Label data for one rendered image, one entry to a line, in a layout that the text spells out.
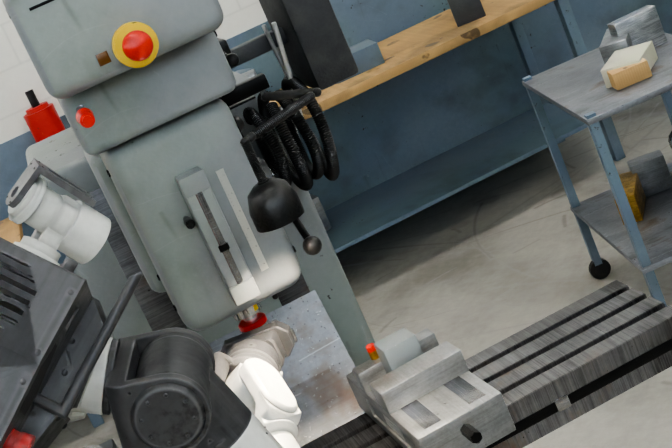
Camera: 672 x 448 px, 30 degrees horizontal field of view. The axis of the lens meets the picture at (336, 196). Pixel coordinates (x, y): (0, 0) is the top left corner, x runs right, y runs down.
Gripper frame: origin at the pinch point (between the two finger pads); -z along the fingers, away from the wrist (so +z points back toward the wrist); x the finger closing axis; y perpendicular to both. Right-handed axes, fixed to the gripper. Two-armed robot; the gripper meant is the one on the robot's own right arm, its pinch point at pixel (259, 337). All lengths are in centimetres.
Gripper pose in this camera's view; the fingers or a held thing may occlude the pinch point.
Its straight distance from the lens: 202.2
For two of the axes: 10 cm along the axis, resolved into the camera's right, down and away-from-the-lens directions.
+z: -0.4, 2.8, -9.6
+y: 3.9, 8.9, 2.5
